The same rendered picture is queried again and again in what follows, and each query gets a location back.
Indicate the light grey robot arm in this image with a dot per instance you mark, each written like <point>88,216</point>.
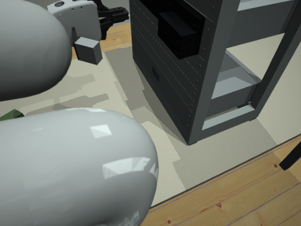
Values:
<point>70,167</point>

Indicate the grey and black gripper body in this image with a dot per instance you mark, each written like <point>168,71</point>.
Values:
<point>83,15</point>

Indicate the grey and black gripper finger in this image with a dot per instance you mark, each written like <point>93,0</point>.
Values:
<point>107,22</point>
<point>103,11</point>

